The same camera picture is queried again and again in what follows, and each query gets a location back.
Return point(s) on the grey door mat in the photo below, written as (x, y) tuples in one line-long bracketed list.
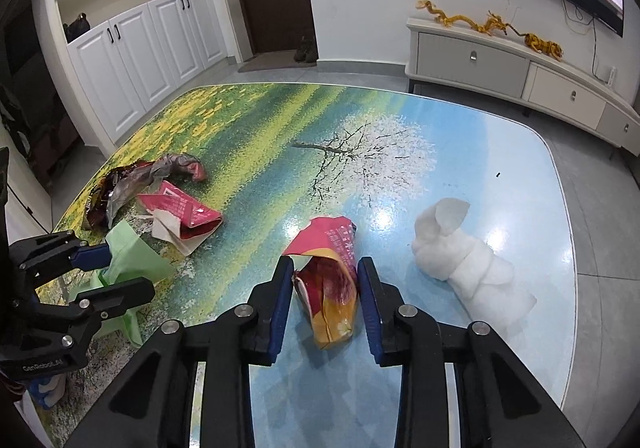
[(275, 63)]

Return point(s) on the small white bottle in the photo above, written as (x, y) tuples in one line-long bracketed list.
[(612, 74)]

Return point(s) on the white television cabinet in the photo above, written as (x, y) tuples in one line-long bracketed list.
[(500, 63)]

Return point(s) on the dark bag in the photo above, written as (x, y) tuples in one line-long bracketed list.
[(77, 28)]

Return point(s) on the white tissue wad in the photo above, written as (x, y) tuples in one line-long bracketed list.
[(465, 263)]

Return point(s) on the blue white patterned cloth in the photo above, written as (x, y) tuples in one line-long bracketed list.
[(47, 388)]

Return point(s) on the red yellow snack packet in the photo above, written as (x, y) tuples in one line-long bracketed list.
[(330, 288)]

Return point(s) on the white lower cabinet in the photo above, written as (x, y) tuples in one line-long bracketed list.
[(145, 58)]

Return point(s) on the pair of brown shoes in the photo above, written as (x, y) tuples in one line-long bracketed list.
[(305, 50)]

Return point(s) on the pink paper packet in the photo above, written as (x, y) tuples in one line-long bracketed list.
[(180, 215)]

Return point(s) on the brown silver snack wrapper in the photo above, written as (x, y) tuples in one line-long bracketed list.
[(145, 175)]

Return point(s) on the green plastic wrapper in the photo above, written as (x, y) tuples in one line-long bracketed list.
[(140, 258)]

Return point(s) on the golden tiger figurine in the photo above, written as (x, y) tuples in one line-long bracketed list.
[(542, 47)]

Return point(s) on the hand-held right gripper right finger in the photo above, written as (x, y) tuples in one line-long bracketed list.
[(370, 308)]

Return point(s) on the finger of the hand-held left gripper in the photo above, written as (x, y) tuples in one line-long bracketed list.
[(90, 255), (120, 295)]

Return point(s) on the golden dragon figurine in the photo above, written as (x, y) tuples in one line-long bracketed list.
[(497, 24), (445, 15)]

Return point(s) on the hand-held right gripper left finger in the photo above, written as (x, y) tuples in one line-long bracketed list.
[(280, 303)]

